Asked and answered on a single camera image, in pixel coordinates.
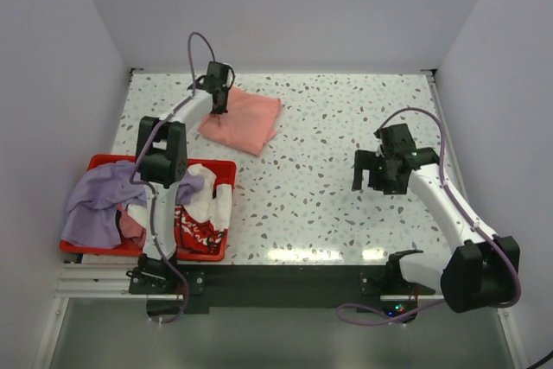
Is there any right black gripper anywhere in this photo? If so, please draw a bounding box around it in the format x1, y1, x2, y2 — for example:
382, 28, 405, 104
352, 150, 406, 195

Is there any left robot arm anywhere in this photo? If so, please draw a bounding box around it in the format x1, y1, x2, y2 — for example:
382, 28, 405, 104
129, 60, 235, 293

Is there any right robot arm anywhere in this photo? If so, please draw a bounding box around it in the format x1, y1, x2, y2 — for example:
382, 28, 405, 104
352, 124, 521, 313

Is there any white red printed t shirt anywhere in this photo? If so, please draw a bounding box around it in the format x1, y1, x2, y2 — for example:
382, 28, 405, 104
115, 164, 232, 253

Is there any lavender t shirt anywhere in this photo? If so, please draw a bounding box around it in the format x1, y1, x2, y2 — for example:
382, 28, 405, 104
61, 161, 186, 257

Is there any red plastic bin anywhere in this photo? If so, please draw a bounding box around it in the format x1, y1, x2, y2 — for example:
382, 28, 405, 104
60, 154, 237, 262

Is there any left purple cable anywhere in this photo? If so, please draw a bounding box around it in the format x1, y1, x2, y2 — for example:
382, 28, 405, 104
129, 31, 217, 325

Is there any purple cable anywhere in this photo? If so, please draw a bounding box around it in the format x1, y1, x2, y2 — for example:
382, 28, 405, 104
129, 31, 217, 325
335, 107, 522, 328

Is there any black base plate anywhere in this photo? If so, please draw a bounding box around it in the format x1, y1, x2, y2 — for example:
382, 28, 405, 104
126, 264, 434, 317

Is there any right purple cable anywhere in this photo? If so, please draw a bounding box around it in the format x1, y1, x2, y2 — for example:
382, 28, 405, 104
335, 107, 522, 328

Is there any aluminium frame rail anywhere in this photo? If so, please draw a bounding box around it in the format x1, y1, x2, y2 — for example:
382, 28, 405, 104
35, 264, 528, 368

